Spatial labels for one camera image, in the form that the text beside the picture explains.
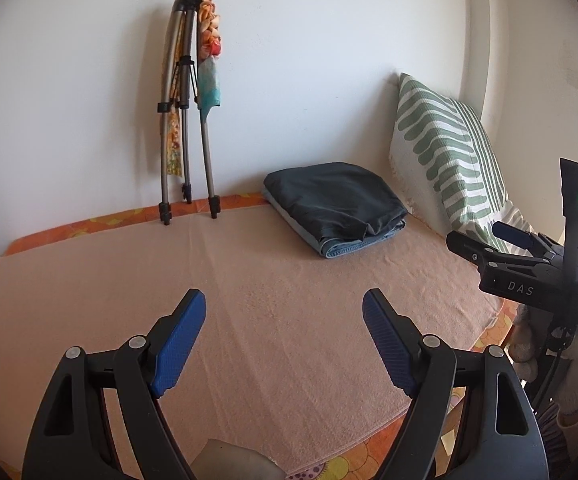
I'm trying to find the peach terry bed cover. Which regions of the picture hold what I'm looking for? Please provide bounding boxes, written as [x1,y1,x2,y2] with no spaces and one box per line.
[0,205,510,472]

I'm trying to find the green white patterned pillow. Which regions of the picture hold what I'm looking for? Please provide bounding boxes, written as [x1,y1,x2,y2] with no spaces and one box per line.
[389,74,532,256]

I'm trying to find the white gloved right hand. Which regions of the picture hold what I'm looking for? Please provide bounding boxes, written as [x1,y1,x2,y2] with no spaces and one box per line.
[509,304,578,426]

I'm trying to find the orange floral bed sheet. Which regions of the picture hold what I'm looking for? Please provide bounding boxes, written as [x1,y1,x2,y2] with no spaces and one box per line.
[5,206,517,479]

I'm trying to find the folded metal tripod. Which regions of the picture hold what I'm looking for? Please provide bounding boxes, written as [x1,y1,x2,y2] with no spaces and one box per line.
[157,0,222,226]

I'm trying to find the dark grey pants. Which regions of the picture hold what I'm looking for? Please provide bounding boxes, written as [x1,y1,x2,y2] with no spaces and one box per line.
[263,162,408,243]

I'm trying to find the folded blue jeans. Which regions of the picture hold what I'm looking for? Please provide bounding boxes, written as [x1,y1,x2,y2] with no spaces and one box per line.
[262,188,406,259]

